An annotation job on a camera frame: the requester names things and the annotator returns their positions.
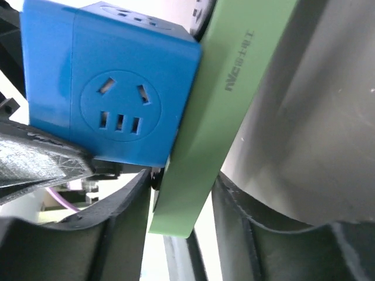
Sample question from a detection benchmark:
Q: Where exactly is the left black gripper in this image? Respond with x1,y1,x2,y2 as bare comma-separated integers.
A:
0,0,121,203

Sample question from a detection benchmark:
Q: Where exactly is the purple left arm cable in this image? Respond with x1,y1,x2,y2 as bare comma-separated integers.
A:
45,187,80,213

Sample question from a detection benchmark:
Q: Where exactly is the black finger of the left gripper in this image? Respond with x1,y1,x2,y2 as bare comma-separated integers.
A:
1,118,94,205

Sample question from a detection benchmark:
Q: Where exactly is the green power strip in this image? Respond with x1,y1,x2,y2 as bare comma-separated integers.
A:
149,0,297,238

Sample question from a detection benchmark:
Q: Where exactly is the blue cube plug adapter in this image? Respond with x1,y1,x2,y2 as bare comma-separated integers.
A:
20,1,202,167

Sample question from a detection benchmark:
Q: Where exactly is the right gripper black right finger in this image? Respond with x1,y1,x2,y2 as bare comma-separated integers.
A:
212,174,374,280

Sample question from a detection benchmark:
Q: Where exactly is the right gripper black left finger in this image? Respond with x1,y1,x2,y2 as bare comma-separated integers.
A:
1,169,151,280

